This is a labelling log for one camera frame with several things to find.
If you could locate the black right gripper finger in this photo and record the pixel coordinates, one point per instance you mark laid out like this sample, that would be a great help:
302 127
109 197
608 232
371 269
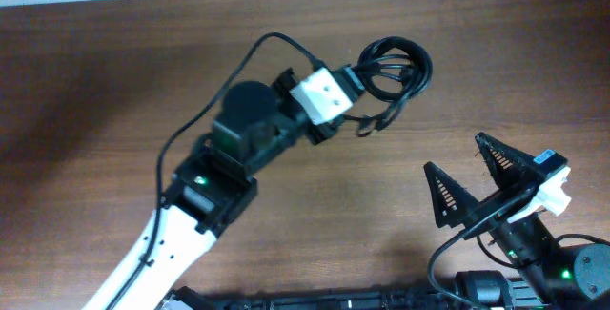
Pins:
506 164
452 204

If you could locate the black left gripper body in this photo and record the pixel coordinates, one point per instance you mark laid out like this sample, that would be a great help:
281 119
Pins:
323 134

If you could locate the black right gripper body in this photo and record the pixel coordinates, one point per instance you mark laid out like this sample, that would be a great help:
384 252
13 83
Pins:
498 207

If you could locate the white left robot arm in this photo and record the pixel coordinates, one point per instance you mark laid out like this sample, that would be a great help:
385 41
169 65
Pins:
213 186

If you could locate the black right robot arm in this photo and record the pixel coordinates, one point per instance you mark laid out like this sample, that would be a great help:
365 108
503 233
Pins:
559 277

